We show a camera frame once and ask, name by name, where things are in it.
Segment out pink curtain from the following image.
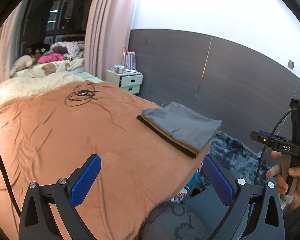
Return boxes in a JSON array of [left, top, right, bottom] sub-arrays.
[[84, 0, 138, 80]]

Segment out pink garment on bed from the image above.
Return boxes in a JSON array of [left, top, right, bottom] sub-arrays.
[[37, 53, 64, 64]]

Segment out person's right hand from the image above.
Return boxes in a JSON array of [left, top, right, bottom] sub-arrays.
[[266, 151, 300, 211]]

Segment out folded brown black garment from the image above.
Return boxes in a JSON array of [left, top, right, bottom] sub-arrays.
[[136, 115, 199, 159]]

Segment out dark shaggy rug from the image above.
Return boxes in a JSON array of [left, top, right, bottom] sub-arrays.
[[185, 129, 273, 196]]

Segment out coiled black cable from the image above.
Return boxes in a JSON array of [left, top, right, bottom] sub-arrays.
[[64, 82, 101, 107]]

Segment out cream blanket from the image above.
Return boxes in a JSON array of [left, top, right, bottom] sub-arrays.
[[0, 58, 84, 105]]

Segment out beige plush toy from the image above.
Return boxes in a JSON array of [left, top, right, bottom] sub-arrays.
[[10, 55, 35, 77]]

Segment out orange brown duvet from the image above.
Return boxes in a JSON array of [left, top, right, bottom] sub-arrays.
[[0, 82, 208, 239]]

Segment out grey blue t-shirt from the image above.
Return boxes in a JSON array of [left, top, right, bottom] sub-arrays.
[[141, 102, 222, 154]]

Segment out person's patterned grey trousers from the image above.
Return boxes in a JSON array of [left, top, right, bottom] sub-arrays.
[[141, 187, 228, 239]]

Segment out white bedside cabinet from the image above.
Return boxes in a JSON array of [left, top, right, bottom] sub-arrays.
[[106, 70, 143, 94]]

